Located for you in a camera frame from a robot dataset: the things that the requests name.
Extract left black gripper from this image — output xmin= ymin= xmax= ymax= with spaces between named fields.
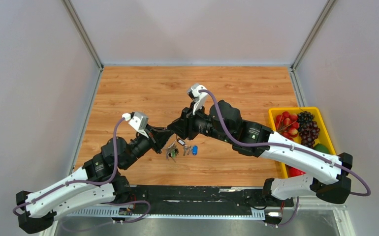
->
xmin=122 ymin=123 xmax=174 ymax=170

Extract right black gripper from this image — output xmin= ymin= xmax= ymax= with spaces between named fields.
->
xmin=167 ymin=101 xmax=232 ymax=144

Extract keyring with key bunch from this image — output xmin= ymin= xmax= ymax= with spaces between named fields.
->
xmin=165 ymin=143 xmax=179 ymax=162

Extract key with blue tag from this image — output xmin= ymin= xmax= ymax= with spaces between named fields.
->
xmin=188 ymin=146 xmax=198 ymax=155

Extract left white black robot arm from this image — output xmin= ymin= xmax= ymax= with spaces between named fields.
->
xmin=13 ymin=125 xmax=173 ymax=234

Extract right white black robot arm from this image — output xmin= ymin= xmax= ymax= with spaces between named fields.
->
xmin=167 ymin=100 xmax=352 ymax=206

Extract red cherries bunch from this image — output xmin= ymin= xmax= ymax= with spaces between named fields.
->
xmin=275 ymin=111 xmax=300 ymax=140

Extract red apple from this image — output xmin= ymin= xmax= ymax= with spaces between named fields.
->
xmin=287 ymin=166 xmax=305 ymax=177

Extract dark purple grapes bunch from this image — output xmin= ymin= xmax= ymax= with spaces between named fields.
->
xmin=298 ymin=111 xmax=320 ymax=148

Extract yellow plastic tray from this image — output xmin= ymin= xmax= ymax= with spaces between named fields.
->
xmin=268 ymin=107 xmax=339 ymax=180

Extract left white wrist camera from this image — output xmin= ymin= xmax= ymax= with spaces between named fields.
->
xmin=122 ymin=112 xmax=149 ymax=138

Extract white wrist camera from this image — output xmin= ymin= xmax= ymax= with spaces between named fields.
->
xmin=122 ymin=112 xmax=149 ymax=138
xmin=187 ymin=83 xmax=208 ymax=115

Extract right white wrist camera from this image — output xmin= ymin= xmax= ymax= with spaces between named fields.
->
xmin=187 ymin=83 xmax=208 ymax=115

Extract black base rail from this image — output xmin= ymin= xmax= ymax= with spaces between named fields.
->
xmin=125 ymin=185 xmax=294 ymax=216

